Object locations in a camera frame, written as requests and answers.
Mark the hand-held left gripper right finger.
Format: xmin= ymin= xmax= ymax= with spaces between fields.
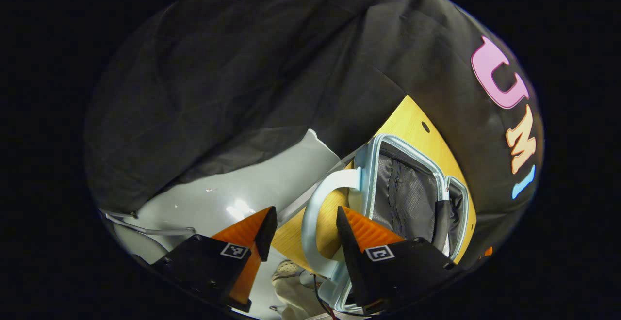
xmin=335 ymin=206 xmax=458 ymax=315

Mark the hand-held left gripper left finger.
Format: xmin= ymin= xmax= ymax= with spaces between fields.
xmin=150 ymin=206 xmax=278 ymax=313

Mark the white suitcase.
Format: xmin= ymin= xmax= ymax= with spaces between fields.
xmin=301 ymin=133 xmax=477 ymax=314

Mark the person's beige clothing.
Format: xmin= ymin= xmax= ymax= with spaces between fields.
xmin=271 ymin=259 xmax=335 ymax=320

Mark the black backdrop cloth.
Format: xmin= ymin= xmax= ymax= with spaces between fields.
xmin=83 ymin=0 xmax=545 ymax=267

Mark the red cable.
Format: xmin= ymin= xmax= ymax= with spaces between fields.
xmin=312 ymin=273 xmax=339 ymax=320

